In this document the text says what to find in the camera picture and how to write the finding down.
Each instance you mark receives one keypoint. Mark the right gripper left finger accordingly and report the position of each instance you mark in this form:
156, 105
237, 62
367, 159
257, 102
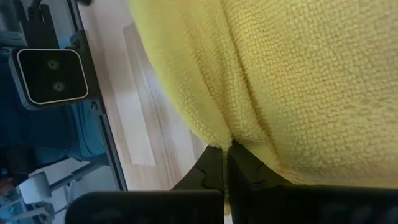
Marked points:
205, 180

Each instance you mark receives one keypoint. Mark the grey chair base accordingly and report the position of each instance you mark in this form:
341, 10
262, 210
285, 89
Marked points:
34, 186

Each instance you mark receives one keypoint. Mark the black aluminium table frame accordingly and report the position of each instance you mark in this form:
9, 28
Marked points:
115, 149

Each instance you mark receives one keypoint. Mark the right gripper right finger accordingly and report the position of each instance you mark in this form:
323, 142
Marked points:
264, 202

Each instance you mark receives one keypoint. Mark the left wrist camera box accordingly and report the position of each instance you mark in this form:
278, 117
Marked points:
51, 76

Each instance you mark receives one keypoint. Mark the yellow microfiber towel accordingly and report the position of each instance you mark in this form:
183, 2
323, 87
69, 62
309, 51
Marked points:
295, 77

